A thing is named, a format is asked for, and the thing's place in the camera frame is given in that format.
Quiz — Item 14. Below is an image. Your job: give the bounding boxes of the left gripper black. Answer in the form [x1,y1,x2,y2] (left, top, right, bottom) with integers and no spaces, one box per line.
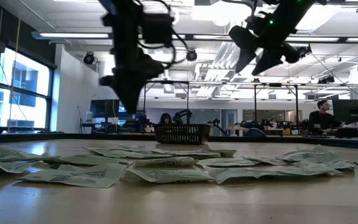
[99,12,167,114]

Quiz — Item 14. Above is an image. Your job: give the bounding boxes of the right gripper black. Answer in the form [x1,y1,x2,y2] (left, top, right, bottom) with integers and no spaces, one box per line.
[229,0,316,77]

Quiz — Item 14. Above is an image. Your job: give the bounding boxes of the person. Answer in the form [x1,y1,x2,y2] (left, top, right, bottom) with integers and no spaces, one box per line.
[308,99,343,131]
[159,112,173,126]

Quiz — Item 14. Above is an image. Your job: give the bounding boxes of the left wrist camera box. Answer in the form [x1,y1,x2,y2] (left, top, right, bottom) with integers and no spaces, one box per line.
[141,14,174,47]

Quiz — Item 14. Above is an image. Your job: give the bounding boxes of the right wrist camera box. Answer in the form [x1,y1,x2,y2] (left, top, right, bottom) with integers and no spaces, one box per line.
[252,11,278,35]

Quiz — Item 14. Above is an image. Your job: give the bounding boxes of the black aluminium table frame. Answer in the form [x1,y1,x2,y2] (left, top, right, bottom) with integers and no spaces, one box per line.
[0,132,358,151]

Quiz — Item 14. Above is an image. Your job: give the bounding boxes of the blue rounded chair back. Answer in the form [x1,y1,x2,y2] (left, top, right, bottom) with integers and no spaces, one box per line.
[246,127,267,138]

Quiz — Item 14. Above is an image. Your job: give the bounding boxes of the black ceiling mounted camera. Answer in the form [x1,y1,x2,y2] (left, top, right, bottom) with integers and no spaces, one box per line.
[283,43,312,64]
[317,75,335,84]

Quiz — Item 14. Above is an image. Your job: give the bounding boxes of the black slotted plastic basket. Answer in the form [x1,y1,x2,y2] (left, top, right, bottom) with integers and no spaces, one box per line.
[153,123,212,146]

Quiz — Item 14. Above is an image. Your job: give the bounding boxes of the black metal rig frame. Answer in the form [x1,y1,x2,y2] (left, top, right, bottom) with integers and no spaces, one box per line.
[253,82,300,125]

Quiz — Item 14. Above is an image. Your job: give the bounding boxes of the scattered white paper packets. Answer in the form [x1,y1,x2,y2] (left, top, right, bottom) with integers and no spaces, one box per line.
[19,164,127,189]

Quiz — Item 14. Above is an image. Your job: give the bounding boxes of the black computer monitor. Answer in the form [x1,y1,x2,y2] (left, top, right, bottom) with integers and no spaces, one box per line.
[89,99,120,118]
[332,99,358,124]

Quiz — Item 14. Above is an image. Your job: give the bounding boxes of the large glass window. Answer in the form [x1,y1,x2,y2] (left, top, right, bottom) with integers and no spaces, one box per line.
[0,46,55,133]

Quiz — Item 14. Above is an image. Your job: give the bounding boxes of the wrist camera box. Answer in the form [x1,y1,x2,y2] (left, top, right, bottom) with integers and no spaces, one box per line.
[141,14,174,47]
[252,11,278,35]

